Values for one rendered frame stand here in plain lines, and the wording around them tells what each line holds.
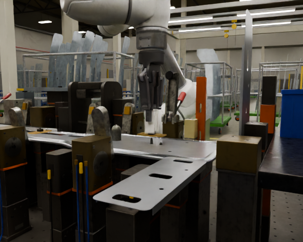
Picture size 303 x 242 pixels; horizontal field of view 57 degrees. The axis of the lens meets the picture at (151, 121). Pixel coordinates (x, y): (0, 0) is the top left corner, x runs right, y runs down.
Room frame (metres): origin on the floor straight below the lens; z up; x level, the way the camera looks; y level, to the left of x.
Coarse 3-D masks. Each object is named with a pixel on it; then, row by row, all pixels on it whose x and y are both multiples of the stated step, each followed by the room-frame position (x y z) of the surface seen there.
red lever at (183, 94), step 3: (180, 93) 1.04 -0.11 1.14; (183, 93) 1.04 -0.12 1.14; (180, 96) 1.02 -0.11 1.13; (183, 96) 1.03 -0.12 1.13; (177, 99) 1.01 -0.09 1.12; (180, 99) 1.01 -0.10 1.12; (183, 99) 1.02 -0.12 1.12; (177, 102) 1.00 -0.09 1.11; (180, 102) 1.00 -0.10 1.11; (177, 105) 0.99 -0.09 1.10; (177, 108) 0.98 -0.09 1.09; (171, 111) 0.96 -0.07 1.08; (171, 114) 0.95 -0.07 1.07; (168, 117) 0.94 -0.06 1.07; (171, 117) 0.93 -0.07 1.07; (168, 120) 0.94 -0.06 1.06; (171, 120) 0.94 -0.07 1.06
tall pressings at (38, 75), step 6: (18, 66) 10.96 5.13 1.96; (36, 66) 10.60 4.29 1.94; (42, 66) 10.68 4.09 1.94; (18, 72) 10.97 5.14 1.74; (30, 72) 10.75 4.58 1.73; (36, 72) 10.62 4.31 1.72; (18, 78) 10.98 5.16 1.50; (30, 78) 10.76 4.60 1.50; (36, 78) 10.63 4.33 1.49; (18, 84) 10.98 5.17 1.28; (30, 84) 10.77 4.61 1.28; (36, 84) 10.63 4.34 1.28; (36, 96) 10.65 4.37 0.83; (36, 102) 10.67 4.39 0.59
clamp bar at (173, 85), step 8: (168, 72) 0.93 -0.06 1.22; (168, 80) 0.96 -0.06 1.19; (176, 80) 0.94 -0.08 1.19; (168, 88) 0.95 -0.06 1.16; (176, 88) 0.94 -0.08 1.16; (168, 96) 0.95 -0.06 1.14; (176, 96) 0.94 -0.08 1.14; (168, 104) 0.95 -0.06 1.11; (176, 104) 0.94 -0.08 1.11; (168, 112) 0.95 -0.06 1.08; (176, 112) 0.94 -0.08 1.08
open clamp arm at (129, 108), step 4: (128, 104) 1.04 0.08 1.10; (132, 104) 1.04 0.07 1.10; (124, 108) 1.04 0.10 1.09; (128, 108) 1.02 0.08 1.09; (132, 108) 1.03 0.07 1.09; (124, 112) 1.03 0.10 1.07; (128, 112) 1.02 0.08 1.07; (132, 112) 1.03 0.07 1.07; (124, 116) 1.03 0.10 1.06; (128, 116) 1.03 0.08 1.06; (124, 120) 1.03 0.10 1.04; (128, 120) 1.02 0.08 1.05; (124, 124) 1.03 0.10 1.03; (128, 124) 1.02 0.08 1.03; (124, 128) 1.02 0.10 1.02; (128, 128) 1.01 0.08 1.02; (124, 132) 1.01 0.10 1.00; (128, 132) 1.01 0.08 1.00
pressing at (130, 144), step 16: (32, 128) 1.13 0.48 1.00; (48, 128) 1.12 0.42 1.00; (64, 144) 0.84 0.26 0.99; (128, 144) 0.81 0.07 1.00; (144, 144) 0.81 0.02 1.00; (176, 144) 0.81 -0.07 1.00; (192, 144) 0.81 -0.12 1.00; (208, 144) 0.81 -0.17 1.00; (176, 160) 0.65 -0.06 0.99; (208, 160) 0.64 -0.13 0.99
